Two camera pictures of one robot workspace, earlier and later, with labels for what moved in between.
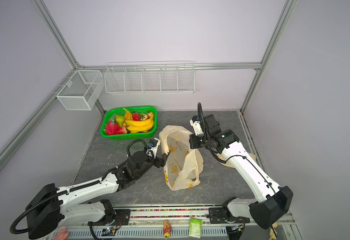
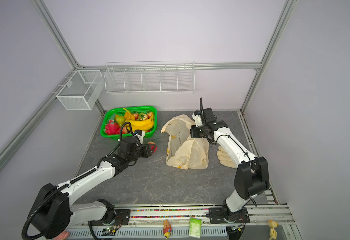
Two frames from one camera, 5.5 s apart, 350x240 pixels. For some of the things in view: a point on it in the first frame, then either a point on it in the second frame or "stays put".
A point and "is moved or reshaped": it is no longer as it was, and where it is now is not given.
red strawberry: x=136 y=117 is moved or reshaped
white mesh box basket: x=80 y=91 stays put
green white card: x=195 y=227 stays put
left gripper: x=160 y=161 to x=146 y=148
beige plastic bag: x=184 y=165 is moved or reshaped
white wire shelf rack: x=152 y=77 stays put
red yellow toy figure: x=167 y=229 stays put
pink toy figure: x=62 y=235 stays put
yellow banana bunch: x=135 y=126 stays put
